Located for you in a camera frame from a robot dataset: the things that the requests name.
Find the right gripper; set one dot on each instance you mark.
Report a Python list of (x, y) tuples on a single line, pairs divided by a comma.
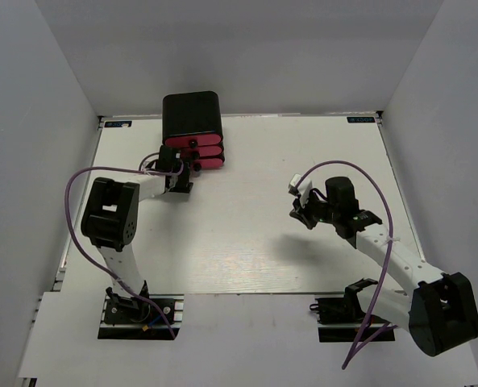
[(301, 213)]

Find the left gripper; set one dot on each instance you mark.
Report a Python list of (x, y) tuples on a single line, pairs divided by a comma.
[(183, 185)]

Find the pink bottom drawer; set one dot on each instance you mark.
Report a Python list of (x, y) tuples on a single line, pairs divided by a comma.
[(211, 162)]

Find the pink drawer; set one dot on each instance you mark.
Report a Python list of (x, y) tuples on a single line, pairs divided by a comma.
[(193, 141), (207, 151), (211, 162)]

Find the pink top drawer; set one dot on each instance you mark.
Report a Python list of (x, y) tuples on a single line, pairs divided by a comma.
[(193, 141)]

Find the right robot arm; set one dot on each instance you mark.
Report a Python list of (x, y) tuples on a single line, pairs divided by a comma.
[(436, 308)]

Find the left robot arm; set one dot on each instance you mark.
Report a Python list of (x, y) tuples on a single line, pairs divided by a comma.
[(110, 219)]

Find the black drawer cabinet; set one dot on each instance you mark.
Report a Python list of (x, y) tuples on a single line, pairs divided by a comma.
[(192, 114)]

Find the left blue table label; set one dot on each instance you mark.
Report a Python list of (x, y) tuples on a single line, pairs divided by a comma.
[(118, 124)]

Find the blue table label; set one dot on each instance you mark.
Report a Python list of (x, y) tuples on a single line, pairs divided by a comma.
[(361, 119), (118, 124)]

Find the right blue table label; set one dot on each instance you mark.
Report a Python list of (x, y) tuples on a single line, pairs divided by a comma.
[(361, 119)]

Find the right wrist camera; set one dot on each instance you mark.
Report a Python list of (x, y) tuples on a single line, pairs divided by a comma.
[(300, 187)]

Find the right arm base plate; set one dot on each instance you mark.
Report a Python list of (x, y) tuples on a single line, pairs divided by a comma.
[(335, 325)]

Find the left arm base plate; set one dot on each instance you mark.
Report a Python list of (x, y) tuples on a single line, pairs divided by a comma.
[(126, 319)]

